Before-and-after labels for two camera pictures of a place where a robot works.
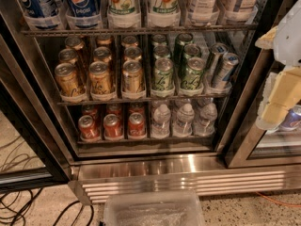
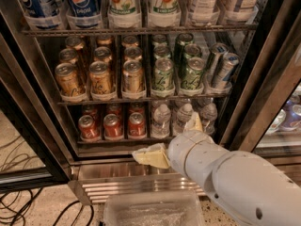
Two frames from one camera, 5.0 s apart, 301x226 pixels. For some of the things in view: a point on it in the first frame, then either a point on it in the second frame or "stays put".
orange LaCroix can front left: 67,79 stays put
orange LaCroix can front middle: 100,80 stays put
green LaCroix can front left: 164,74 stays put
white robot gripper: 290,44 to 182,151
